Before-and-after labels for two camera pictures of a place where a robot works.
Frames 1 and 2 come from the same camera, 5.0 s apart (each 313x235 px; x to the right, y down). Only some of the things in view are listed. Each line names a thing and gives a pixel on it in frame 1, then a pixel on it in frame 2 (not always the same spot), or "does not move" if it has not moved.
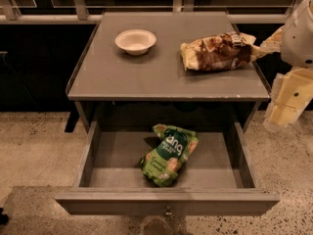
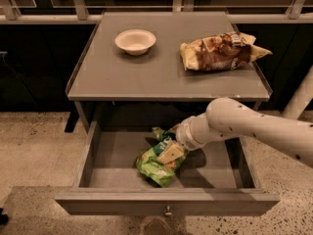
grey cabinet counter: [137, 57] does not move
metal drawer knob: [168, 212] does not move
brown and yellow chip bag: [219, 51] does not move
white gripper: [299, 39] to [184, 134]
